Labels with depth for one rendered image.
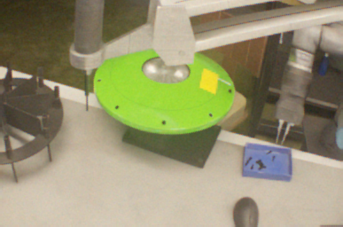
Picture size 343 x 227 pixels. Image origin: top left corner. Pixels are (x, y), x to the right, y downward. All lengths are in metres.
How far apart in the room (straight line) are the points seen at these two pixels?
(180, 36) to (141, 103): 0.34
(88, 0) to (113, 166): 0.52
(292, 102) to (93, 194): 0.48
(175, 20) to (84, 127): 0.57
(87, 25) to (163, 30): 0.10
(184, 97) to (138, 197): 0.23
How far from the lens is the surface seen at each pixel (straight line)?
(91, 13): 0.51
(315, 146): 1.22
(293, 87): 0.91
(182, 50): 0.54
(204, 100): 0.87
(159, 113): 0.83
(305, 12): 0.60
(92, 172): 0.93
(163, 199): 0.88
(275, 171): 1.00
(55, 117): 0.96
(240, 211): 0.86
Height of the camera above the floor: 1.60
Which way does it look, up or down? 38 degrees down
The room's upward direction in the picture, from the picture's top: 7 degrees clockwise
